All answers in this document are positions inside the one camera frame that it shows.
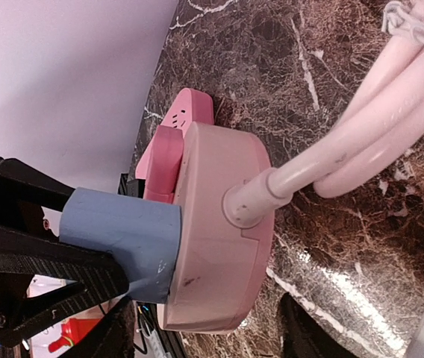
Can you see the pink triangular power strip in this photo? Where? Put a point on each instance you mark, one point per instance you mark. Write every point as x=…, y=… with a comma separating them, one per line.
x=190, y=105

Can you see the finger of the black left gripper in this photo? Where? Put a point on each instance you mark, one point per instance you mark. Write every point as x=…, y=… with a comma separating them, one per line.
x=43, y=282
x=24, y=193

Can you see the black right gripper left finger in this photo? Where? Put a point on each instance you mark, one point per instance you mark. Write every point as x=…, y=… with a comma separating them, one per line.
x=112, y=337

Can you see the light blue adapter plug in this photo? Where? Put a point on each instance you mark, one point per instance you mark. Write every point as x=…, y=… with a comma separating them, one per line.
x=143, y=237

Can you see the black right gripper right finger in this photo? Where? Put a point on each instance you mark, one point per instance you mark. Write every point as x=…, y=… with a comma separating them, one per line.
x=303, y=337

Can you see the pink round power socket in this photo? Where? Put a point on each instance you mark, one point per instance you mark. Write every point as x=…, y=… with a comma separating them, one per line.
x=220, y=267

